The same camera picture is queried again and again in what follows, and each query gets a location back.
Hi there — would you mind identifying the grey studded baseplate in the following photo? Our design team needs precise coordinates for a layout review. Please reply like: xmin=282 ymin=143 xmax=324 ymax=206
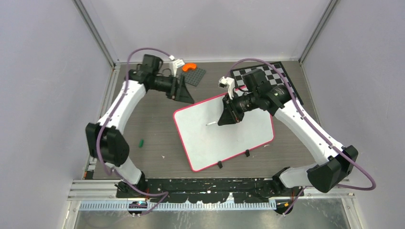
xmin=183 ymin=67 xmax=206 ymax=86

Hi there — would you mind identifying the black white chessboard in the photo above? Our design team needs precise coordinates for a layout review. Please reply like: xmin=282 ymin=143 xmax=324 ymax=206
xmin=230 ymin=62 xmax=303 ymax=105

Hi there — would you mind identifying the aluminium slotted rail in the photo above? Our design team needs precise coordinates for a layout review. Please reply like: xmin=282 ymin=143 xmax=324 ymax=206
xmin=79 ymin=199 xmax=277 ymax=211

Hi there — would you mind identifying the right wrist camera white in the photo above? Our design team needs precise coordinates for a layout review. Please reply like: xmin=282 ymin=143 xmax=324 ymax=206
xmin=218 ymin=76 xmax=235 ymax=100

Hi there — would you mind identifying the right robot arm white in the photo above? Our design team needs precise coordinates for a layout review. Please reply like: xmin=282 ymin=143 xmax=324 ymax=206
xmin=217 ymin=69 xmax=358 ymax=196

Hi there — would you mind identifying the orange curved piece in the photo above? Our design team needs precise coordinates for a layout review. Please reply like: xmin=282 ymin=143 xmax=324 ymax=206
xmin=181 ymin=63 xmax=197 ymax=72

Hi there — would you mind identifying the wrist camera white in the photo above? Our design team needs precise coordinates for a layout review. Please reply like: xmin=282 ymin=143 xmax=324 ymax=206
xmin=169 ymin=55 xmax=185 ymax=77
xmin=218 ymin=76 xmax=235 ymax=100

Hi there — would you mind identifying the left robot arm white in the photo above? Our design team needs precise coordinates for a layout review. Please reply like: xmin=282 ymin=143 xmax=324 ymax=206
xmin=85 ymin=54 xmax=194 ymax=198

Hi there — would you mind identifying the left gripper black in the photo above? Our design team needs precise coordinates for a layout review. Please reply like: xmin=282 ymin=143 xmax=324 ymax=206
xmin=150 ymin=73 xmax=194 ymax=104

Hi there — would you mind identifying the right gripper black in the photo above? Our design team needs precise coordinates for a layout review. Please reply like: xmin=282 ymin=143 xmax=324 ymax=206
xmin=218 ymin=91 xmax=258 ymax=125

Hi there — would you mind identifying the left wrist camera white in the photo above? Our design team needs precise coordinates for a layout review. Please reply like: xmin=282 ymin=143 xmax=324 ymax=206
xmin=169 ymin=55 xmax=185 ymax=77

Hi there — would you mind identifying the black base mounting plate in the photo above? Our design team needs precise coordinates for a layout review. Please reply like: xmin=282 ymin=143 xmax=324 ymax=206
xmin=115 ymin=178 xmax=303 ymax=204

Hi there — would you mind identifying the whiteboard with pink frame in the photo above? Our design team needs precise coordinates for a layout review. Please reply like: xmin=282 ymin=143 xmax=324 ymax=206
xmin=173 ymin=94 xmax=275 ymax=172

